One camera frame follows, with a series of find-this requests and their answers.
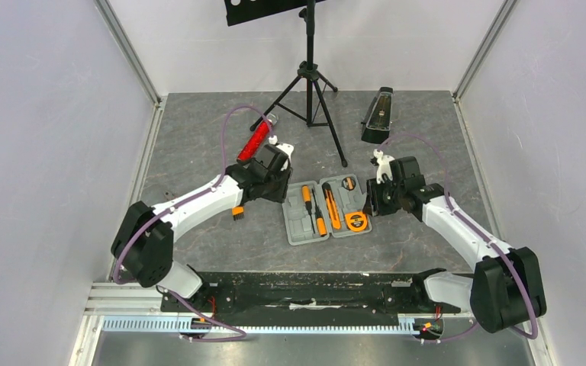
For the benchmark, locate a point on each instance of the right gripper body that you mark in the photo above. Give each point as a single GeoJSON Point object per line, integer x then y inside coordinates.
{"type": "Point", "coordinates": [378, 197]}

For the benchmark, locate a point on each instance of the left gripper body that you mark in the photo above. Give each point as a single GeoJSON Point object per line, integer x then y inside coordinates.
{"type": "Point", "coordinates": [278, 187]}

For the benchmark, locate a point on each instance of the orange tape measure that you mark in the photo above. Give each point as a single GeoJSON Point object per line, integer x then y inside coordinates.
{"type": "Point", "coordinates": [356, 221]}

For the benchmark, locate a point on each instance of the orange black utility knife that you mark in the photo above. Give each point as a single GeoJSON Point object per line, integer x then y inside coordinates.
{"type": "Point", "coordinates": [331, 206]}

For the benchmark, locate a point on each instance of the orange handled screwdriver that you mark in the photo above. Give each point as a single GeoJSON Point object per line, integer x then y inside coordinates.
{"type": "Point", "coordinates": [306, 195]}
{"type": "Point", "coordinates": [321, 227]}

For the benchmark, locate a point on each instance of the grey plastic tool case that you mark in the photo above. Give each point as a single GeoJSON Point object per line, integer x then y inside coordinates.
{"type": "Point", "coordinates": [297, 223]}

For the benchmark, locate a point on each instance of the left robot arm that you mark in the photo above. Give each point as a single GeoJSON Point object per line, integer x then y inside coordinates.
{"type": "Point", "coordinates": [144, 243]}

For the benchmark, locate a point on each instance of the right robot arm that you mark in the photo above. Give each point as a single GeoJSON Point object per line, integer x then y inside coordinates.
{"type": "Point", "coordinates": [505, 290]}

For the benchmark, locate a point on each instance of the orange hex key set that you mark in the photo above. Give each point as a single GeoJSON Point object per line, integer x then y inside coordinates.
{"type": "Point", "coordinates": [238, 213]}

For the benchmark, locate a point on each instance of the red glitter tube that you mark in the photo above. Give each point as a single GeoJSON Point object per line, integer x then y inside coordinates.
{"type": "Point", "coordinates": [259, 135]}

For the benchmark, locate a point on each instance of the black metronome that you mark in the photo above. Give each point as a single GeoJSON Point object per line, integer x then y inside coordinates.
{"type": "Point", "coordinates": [376, 125]}

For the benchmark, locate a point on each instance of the black tripod stand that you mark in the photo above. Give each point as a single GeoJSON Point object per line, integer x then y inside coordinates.
{"type": "Point", "coordinates": [317, 113]}

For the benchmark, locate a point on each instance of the black perforated stand plate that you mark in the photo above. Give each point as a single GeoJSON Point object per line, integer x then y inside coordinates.
{"type": "Point", "coordinates": [238, 12]}

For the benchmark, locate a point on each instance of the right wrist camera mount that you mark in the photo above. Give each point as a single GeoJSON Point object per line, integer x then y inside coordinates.
{"type": "Point", "coordinates": [383, 163]}

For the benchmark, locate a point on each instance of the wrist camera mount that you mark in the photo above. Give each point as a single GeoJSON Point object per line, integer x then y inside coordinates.
{"type": "Point", "coordinates": [285, 148]}
{"type": "Point", "coordinates": [383, 163]}

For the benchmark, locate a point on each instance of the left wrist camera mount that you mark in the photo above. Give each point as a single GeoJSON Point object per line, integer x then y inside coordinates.
{"type": "Point", "coordinates": [285, 148]}

